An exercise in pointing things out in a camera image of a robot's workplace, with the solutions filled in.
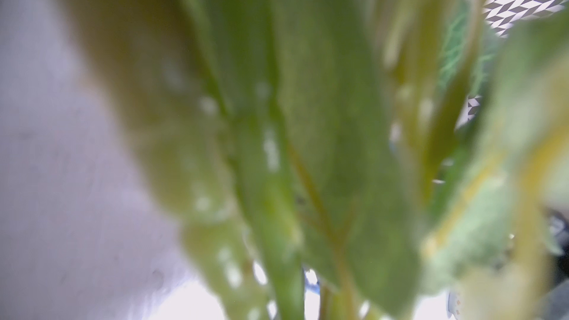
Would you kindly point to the blue tape dispenser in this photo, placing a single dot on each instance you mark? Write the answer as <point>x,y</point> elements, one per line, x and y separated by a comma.
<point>312,283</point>

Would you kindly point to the artificial rose bouquet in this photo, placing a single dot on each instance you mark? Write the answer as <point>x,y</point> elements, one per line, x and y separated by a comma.
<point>389,145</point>

